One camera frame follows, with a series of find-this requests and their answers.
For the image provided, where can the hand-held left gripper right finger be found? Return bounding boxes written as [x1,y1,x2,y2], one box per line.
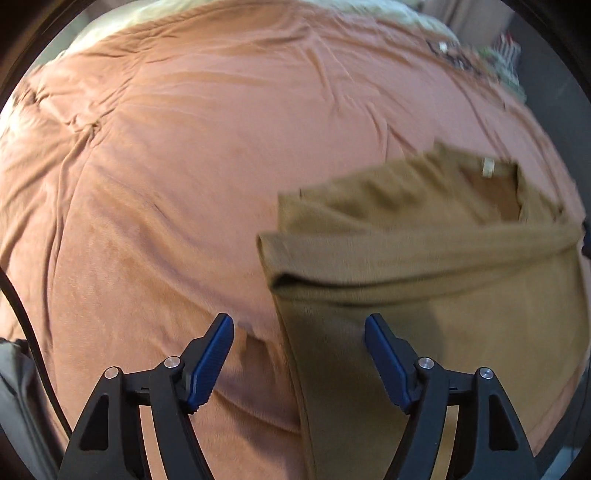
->
[364,313,541,480]

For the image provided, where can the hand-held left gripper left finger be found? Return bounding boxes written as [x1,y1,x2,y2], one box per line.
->
[58,313,235,480]

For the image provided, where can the brown t-shirt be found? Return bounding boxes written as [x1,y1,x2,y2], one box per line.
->
[256,141,591,480]

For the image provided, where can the grey folded clothes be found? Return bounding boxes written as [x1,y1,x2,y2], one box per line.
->
[0,337,63,480]

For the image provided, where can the orange blanket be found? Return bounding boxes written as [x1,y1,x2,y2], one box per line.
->
[0,4,591,480]

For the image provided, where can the pink curtain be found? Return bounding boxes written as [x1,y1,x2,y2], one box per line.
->
[425,0,513,33]

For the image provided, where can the white duvet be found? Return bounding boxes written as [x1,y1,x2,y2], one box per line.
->
[60,0,458,56]

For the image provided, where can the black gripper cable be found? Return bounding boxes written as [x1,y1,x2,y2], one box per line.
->
[0,270,72,437]

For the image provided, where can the black cable bundle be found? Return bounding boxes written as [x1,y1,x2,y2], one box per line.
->
[427,41,481,75]

